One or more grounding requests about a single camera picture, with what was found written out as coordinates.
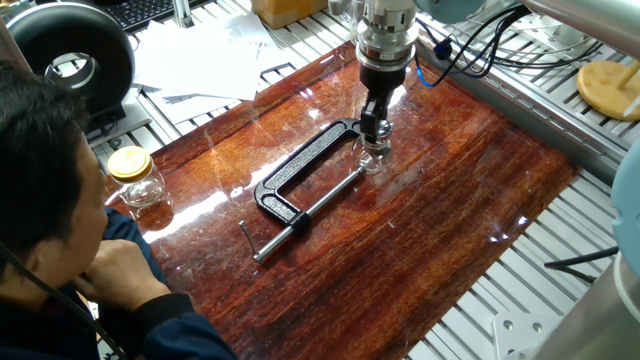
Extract black C-clamp with steel screw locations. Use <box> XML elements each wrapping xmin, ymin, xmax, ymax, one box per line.
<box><xmin>238</xmin><ymin>117</ymin><xmax>374</xmax><ymax>266</ymax></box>

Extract aluminium profile post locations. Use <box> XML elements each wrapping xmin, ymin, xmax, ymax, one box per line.
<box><xmin>0</xmin><ymin>18</ymin><xmax>32</xmax><ymax>74</ymax></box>

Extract person head with black hair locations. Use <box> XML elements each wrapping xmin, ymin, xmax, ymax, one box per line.
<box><xmin>0</xmin><ymin>64</ymin><xmax>109</xmax><ymax>301</ymax></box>

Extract yellow cardboard box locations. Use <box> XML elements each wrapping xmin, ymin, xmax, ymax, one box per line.
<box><xmin>251</xmin><ymin>0</ymin><xmax>329</xmax><ymax>30</ymax></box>

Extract grey aluminium rail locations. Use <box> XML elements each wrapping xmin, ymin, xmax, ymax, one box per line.
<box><xmin>414</xmin><ymin>42</ymin><xmax>624</xmax><ymax>186</ymax></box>

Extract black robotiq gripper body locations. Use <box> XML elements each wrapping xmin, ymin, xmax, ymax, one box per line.
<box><xmin>359</xmin><ymin>64</ymin><xmax>407</xmax><ymax>99</ymax></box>

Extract black forked cable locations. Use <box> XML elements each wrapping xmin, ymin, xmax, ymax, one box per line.
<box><xmin>543</xmin><ymin>245</ymin><xmax>621</xmax><ymax>285</ymax></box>

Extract round wooden stand with stick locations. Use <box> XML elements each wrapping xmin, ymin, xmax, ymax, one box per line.
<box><xmin>576</xmin><ymin>59</ymin><xmax>640</xmax><ymax>123</ymax></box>

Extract white printed paper sheets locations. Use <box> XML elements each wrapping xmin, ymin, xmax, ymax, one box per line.
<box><xmin>130</xmin><ymin>13</ymin><xmax>291</xmax><ymax>126</ymax></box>

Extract short silver metal post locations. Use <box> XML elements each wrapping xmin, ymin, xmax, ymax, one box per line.
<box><xmin>172</xmin><ymin>0</ymin><xmax>195</xmax><ymax>29</ymax></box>

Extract small clear glass jar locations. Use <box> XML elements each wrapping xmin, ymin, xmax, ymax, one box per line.
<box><xmin>352</xmin><ymin>134</ymin><xmax>393</xmax><ymax>176</ymax></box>

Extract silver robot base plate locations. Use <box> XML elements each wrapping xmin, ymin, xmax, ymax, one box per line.
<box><xmin>492</xmin><ymin>312</ymin><xmax>566</xmax><ymax>360</ymax></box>

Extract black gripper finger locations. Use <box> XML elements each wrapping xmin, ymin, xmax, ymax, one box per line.
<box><xmin>379</xmin><ymin>92</ymin><xmax>394</xmax><ymax>123</ymax></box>
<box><xmin>359</xmin><ymin>97</ymin><xmax>382</xmax><ymax>144</ymax></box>

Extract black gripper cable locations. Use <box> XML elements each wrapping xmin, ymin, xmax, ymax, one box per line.
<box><xmin>414</xmin><ymin>4</ymin><xmax>521</xmax><ymax>89</ymax></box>

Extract person right hand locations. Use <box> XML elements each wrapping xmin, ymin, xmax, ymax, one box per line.
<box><xmin>73</xmin><ymin>238</ymin><xmax>172</xmax><ymax>314</ymax></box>

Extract black computer keyboard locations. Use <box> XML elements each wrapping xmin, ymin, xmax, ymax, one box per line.
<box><xmin>97</xmin><ymin>0</ymin><xmax>211</xmax><ymax>34</ymax></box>

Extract person body in navy jacket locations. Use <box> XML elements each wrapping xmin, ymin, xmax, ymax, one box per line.
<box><xmin>0</xmin><ymin>207</ymin><xmax>169</xmax><ymax>360</ymax></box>

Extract right forearm in navy sleeve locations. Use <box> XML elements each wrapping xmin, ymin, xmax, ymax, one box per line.
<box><xmin>132</xmin><ymin>292</ymin><xmax>239</xmax><ymax>360</ymax></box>

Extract long thin black cable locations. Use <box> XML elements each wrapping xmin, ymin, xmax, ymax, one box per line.
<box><xmin>0</xmin><ymin>242</ymin><xmax>127</xmax><ymax>360</ymax></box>

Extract black ring-shaped device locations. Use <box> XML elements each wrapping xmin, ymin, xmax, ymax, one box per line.
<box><xmin>4</xmin><ymin>2</ymin><xmax>152</xmax><ymax>149</ymax></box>

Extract glossy brown wooden board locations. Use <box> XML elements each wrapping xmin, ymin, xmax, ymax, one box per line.
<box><xmin>102</xmin><ymin>42</ymin><xmax>579</xmax><ymax>360</ymax></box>

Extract glass jar with gold lid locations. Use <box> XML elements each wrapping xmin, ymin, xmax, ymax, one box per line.
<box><xmin>107</xmin><ymin>145</ymin><xmax>167</xmax><ymax>209</ymax></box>

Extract black cable bundle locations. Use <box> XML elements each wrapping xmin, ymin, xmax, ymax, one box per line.
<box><xmin>492</xmin><ymin>39</ymin><xmax>605</xmax><ymax>71</ymax></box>

